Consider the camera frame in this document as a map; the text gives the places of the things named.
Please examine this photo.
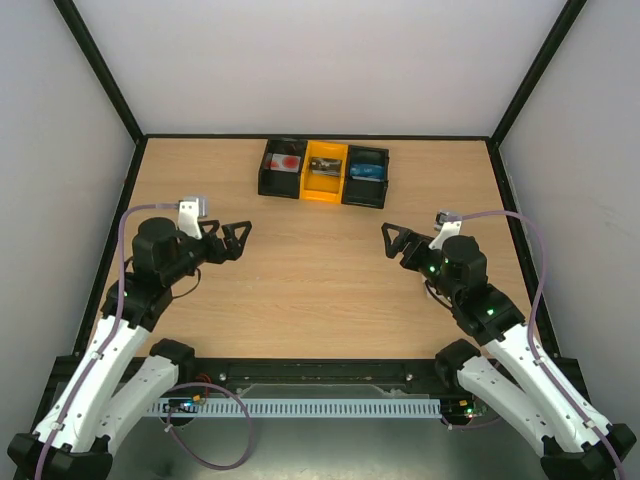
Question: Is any black bin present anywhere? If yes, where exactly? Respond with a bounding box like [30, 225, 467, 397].
[341, 145, 389, 209]
[258, 138, 308, 199]

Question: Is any blue card in bin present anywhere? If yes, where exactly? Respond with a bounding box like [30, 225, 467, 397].
[349, 163, 385, 182]

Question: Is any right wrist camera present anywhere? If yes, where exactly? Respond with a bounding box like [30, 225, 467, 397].
[429, 210, 462, 250]

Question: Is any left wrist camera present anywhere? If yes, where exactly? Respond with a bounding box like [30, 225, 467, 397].
[177, 196, 208, 240]

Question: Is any dark card in bin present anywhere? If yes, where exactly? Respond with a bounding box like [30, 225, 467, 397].
[309, 157, 342, 177]

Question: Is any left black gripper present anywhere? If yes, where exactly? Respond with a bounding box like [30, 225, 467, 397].
[162, 219, 251, 286]

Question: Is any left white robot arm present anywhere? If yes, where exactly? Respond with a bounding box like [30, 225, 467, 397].
[8, 217, 252, 479]

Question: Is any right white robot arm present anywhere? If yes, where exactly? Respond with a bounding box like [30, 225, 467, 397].
[381, 217, 637, 479]

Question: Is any grey slotted cable duct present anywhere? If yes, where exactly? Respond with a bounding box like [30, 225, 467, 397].
[144, 398, 442, 419]

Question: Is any red white card in bin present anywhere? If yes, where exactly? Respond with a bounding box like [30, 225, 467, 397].
[266, 153, 302, 173]

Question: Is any black aluminium frame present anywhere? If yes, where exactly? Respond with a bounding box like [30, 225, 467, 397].
[52, 1, 588, 361]

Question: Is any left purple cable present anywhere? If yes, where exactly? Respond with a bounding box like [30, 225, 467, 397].
[32, 200, 256, 480]

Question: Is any yellow bin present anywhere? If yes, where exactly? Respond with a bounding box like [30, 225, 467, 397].
[299, 140, 348, 204]

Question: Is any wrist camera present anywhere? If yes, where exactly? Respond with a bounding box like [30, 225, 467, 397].
[429, 210, 462, 250]
[177, 196, 208, 240]

